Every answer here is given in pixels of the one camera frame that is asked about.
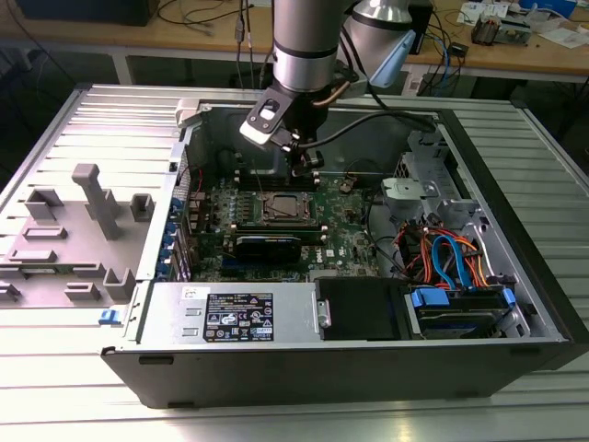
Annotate silver metal disk bay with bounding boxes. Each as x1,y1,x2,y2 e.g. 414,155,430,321
379,128,485,231

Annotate brown curved cable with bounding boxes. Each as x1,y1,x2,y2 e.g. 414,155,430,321
314,79,347,111

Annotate green RAM stick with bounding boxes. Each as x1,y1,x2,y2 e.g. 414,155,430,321
234,227,331,244

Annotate hard disk in blue carrier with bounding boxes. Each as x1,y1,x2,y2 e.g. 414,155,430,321
404,285,517,340

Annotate thin red wire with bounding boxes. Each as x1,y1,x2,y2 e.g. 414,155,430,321
178,166,204,197

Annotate metal socket cover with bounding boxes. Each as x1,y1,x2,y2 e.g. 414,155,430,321
262,192,315,223

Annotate silver power supply unit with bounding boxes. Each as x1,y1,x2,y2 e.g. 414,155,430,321
137,281,323,344

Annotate black RAM slot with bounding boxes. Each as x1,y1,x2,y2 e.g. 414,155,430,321
236,169,319,181
237,177,321,192

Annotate white paper sheets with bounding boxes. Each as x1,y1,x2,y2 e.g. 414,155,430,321
537,26,589,50

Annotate black camera cable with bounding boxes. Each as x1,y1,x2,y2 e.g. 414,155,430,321
294,25,437,148

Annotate blue wire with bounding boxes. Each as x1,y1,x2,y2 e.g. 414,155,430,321
431,234,475,291

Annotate black plastic disk bay cover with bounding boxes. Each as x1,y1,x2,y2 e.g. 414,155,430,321
315,278,409,342

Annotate black box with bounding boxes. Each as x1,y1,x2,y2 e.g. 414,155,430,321
17,0,160,28

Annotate black graphics card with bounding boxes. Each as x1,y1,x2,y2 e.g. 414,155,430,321
234,234,305,266

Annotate wooden desk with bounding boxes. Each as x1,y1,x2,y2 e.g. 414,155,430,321
0,0,589,87

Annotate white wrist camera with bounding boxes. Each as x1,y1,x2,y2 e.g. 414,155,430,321
238,85,301,151

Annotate copper coil component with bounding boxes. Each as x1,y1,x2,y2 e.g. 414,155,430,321
471,12,502,46

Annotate orange wire bundle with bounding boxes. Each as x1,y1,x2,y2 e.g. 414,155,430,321
398,220,493,289

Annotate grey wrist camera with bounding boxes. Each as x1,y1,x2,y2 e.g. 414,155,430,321
341,75,370,99

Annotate blue plastic box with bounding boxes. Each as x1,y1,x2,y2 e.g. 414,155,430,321
519,0,579,15

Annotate white printed card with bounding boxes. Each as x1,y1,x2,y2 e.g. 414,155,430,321
457,0,510,25

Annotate green circuit device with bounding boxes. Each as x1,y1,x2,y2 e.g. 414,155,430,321
499,17,536,47

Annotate black open PC case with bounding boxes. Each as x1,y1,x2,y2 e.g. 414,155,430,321
99,94,589,411

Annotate blue desk cable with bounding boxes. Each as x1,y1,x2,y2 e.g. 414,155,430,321
434,34,455,91

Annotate grey parts rack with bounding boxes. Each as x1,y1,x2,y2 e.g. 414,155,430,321
0,163,156,309

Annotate black upright device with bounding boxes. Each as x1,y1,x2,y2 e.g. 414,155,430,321
408,0,434,56

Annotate green motherboard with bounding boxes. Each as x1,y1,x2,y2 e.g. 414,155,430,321
186,177,383,285

